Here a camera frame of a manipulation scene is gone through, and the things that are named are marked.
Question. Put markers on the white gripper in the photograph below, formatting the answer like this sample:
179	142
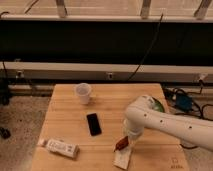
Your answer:
131	130

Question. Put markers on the red pepper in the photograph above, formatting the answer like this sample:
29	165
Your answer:
122	143

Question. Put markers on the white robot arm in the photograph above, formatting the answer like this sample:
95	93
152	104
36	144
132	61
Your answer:
142	113

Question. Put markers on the green bowl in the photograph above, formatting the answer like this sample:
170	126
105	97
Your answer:
157	105

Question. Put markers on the black smartphone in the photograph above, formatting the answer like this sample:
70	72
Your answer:
93	124

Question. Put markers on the blue power box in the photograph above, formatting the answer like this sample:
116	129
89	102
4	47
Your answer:
183	102

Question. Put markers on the white plastic cup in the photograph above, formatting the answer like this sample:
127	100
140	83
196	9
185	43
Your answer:
83	92

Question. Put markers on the white tube package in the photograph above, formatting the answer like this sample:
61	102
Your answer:
60	147

